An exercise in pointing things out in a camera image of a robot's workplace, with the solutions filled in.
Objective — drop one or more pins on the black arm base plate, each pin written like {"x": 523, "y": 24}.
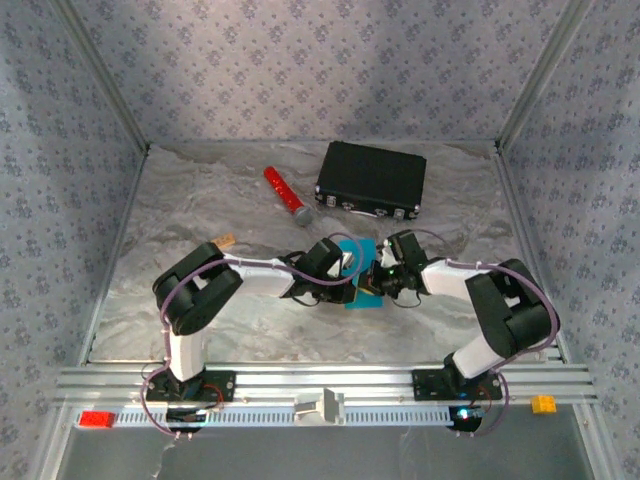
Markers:
{"x": 425, "y": 385}
{"x": 227, "y": 385}

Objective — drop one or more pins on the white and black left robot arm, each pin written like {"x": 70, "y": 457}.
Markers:
{"x": 195, "y": 295}

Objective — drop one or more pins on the red glitter tube grey cap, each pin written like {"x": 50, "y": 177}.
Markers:
{"x": 282, "y": 190}

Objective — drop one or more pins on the small orange wooden block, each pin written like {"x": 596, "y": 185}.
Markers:
{"x": 224, "y": 241}

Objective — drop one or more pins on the aluminium frame post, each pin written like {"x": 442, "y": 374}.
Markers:
{"x": 539, "y": 75}
{"x": 106, "y": 75}

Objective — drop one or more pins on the aluminium mounting rail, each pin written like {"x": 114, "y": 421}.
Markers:
{"x": 350, "y": 375}

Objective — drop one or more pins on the red toy brick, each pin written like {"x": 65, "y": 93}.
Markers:
{"x": 97, "y": 419}

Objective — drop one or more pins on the circuit board with LED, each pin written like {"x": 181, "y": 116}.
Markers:
{"x": 187, "y": 416}
{"x": 465, "y": 415}

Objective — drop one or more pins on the grey metal bracket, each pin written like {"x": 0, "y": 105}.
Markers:
{"x": 320, "y": 406}

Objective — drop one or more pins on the yellow toy brick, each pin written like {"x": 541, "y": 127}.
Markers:
{"x": 544, "y": 404}

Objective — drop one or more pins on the black hard case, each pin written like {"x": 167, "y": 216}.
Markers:
{"x": 372, "y": 175}

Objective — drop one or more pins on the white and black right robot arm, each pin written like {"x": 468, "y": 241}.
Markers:
{"x": 505, "y": 310}

